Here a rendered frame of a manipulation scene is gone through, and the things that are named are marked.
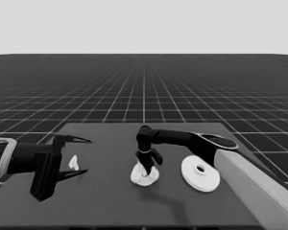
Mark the large thick white disc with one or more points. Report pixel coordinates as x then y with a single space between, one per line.
211 180

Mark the white round carrier with pins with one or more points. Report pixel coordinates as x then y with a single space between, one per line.
150 181

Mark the small white T-shaped piece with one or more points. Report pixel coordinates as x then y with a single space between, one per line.
73 164

